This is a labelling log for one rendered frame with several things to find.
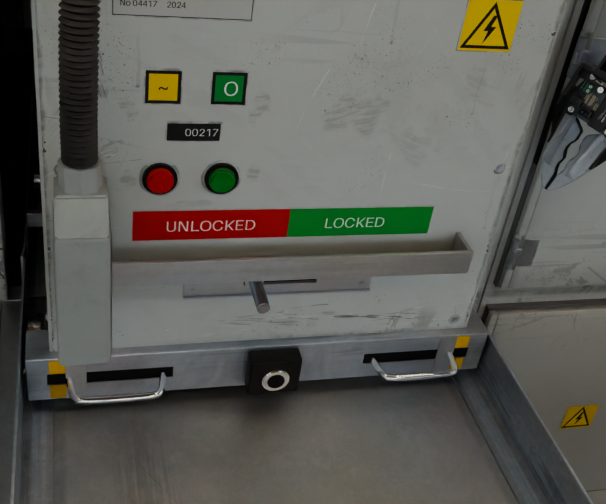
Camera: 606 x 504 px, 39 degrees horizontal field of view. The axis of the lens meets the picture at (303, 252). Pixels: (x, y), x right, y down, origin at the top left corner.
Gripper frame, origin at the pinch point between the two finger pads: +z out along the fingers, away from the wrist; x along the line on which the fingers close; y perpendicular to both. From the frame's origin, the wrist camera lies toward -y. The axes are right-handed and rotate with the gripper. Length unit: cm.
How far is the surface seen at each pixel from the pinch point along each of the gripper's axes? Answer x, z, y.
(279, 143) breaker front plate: -18.2, 5.1, 34.2
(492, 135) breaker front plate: -4.7, -3.9, 18.4
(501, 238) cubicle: -3.8, 13.9, -14.2
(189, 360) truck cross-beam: -16.6, 32.7, 32.3
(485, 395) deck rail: 9.2, 25.5, 6.3
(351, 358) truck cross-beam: -4.7, 27.2, 18.1
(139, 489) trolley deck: -10, 42, 42
